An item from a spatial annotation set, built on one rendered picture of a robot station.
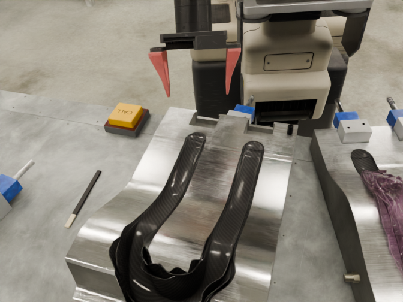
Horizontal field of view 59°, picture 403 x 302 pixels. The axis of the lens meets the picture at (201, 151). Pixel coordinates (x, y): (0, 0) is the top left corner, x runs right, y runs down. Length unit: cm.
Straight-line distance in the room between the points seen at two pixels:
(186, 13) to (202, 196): 28
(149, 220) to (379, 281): 32
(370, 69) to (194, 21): 211
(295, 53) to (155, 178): 51
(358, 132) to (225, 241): 35
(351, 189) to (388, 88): 188
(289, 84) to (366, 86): 150
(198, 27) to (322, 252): 41
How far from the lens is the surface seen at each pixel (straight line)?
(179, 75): 246
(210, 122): 73
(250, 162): 63
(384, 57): 276
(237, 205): 57
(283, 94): 97
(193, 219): 53
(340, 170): 68
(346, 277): 58
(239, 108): 80
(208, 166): 62
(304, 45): 95
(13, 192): 78
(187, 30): 56
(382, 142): 75
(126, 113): 83
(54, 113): 97
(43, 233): 72
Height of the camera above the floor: 135
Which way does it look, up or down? 46 degrees down
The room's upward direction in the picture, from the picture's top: 5 degrees counter-clockwise
